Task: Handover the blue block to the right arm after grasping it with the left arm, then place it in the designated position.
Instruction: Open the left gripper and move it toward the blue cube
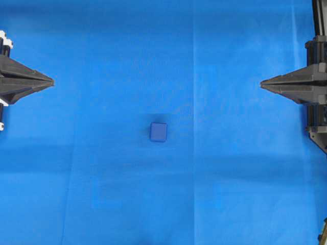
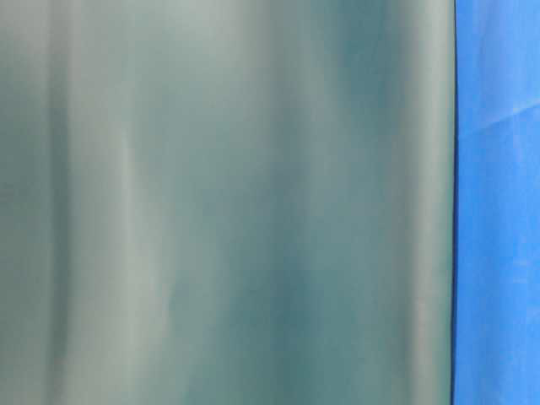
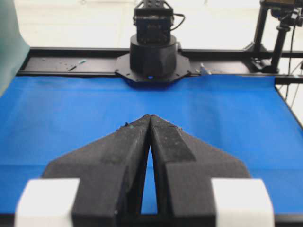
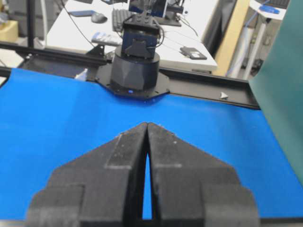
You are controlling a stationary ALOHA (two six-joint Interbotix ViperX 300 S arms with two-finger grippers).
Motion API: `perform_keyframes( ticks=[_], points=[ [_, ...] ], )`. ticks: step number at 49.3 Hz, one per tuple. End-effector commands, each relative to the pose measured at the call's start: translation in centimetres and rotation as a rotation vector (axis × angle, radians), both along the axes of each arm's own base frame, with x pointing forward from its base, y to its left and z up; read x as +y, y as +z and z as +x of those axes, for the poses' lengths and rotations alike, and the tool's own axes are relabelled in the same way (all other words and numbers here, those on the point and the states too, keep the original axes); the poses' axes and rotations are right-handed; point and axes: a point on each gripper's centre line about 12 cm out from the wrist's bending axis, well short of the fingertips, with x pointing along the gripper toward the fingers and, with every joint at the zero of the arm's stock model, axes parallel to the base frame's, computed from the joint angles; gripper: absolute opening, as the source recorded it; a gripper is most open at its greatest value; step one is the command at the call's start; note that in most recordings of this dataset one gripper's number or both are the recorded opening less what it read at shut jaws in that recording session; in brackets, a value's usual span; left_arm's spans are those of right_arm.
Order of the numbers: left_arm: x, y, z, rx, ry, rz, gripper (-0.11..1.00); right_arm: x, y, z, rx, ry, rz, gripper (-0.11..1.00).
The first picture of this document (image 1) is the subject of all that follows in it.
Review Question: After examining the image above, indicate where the blue table cloth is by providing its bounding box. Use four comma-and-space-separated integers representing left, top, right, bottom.
1, 1, 326, 244

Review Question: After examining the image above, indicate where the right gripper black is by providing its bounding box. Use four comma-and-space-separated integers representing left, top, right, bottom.
260, 35, 327, 154

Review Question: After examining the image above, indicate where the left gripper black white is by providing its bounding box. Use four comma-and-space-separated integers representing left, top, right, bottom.
0, 30, 56, 131

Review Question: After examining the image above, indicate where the blue rectangular block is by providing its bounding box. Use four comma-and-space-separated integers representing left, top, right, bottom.
150, 122, 167, 142

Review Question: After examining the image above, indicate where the black frame rail right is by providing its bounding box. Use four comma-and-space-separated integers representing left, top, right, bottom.
312, 0, 327, 36

